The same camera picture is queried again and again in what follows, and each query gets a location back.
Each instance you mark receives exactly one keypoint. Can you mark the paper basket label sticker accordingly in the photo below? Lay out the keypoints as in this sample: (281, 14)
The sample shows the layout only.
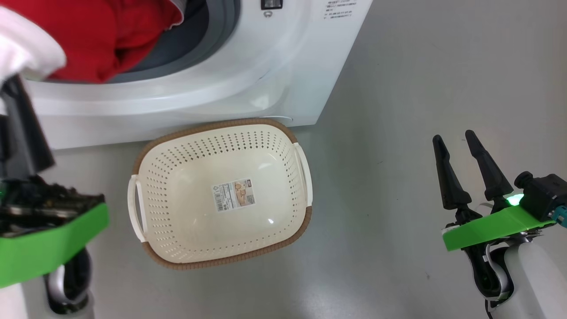
(234, 195)

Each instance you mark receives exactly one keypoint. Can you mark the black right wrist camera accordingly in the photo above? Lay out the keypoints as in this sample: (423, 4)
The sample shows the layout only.
(545, 195)

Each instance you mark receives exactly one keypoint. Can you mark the cream laundry basket brown rim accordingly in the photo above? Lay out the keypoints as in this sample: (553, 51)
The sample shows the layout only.
(199, 230)

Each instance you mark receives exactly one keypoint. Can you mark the red and white garment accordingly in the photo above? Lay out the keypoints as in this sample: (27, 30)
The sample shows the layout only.
(97, 40)

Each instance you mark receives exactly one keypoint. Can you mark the teal right camera connector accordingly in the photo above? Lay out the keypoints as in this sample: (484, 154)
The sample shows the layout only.
(559, 217)

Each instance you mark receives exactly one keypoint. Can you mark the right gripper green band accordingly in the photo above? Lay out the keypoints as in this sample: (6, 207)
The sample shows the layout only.
(491, 228)

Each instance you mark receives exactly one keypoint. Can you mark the white front-load washing machine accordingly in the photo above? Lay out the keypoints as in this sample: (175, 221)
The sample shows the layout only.
(266, 79)

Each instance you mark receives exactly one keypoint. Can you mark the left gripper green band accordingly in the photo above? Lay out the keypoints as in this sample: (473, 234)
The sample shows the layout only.
(40, 248)

